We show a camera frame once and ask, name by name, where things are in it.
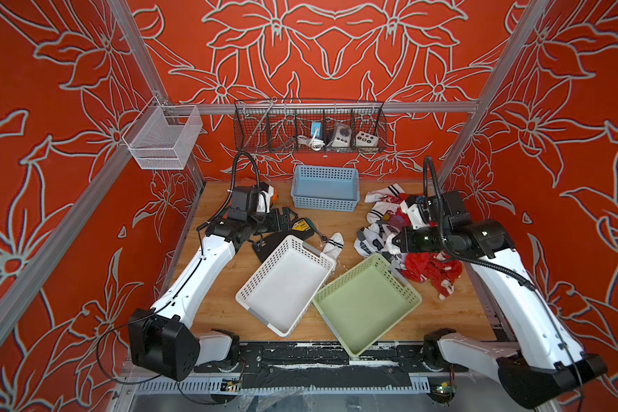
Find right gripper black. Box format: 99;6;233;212
388;226;450;253

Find red santa sock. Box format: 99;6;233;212
402;252;463;300

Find white grey sport sock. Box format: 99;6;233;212
354;228;402;269

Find white sock black stripes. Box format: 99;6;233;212
322;233;344;261

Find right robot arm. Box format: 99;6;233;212
387;220;608;410

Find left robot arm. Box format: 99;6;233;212
127;207;299;382

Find blue perforated plastic basket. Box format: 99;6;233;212
291;165;360;212

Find white perforated plastic basket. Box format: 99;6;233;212
235;235;336;338

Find green perforated plastic basket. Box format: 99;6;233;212
312;253;422;357

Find black case yellow label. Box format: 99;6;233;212
252;218;315;263

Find purple sock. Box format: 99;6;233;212
382;213;412;231

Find orange plastic tool case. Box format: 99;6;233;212
236;178;258;187

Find white striped sock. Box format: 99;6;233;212
365;184;405;204
367;202;400;223

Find white striped sock at back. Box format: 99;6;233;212
365;184;405;204

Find blue white charger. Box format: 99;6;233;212
310;121;322;140

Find white round socket adapter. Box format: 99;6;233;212
329;123;352;149

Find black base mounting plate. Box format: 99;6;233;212
186;341;468;392

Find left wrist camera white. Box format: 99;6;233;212
257;183;277;214

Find ratchet wrench green handle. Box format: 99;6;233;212
305;218;330;243

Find black wire wall basket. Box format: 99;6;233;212
233;98;388;155

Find white wire mesh basket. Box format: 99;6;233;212
121;105;204;171

